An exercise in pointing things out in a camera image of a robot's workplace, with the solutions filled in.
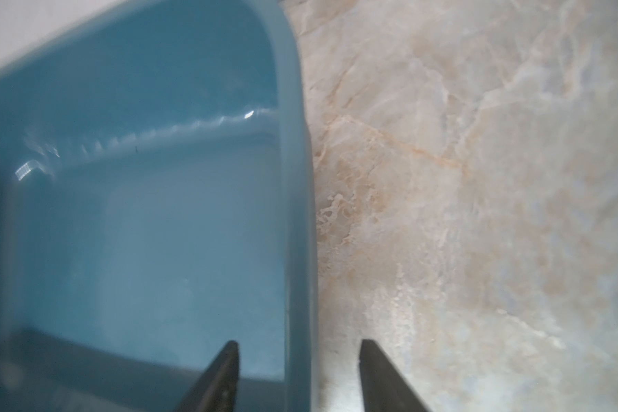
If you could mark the teal plastic storage box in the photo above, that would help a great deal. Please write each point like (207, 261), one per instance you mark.
(156, 203)

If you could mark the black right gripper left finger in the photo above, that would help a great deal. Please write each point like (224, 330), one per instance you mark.
(216, 389)

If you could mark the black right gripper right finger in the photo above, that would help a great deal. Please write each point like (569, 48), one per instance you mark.
(383, 387)

